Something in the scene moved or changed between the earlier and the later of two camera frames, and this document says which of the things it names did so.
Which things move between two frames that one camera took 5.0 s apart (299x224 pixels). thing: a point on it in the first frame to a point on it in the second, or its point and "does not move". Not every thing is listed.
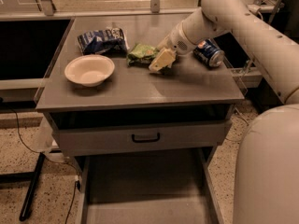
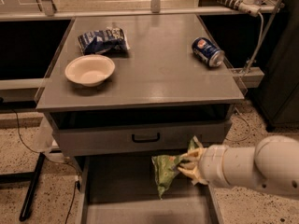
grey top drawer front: (147, 137) does not move
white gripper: (176, 42) to (210, 166)
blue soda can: (209, 53) does not move
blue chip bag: (109, 40) does not move
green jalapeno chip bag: (142, 55) to (166, 167)
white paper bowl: (90, 70) does not move
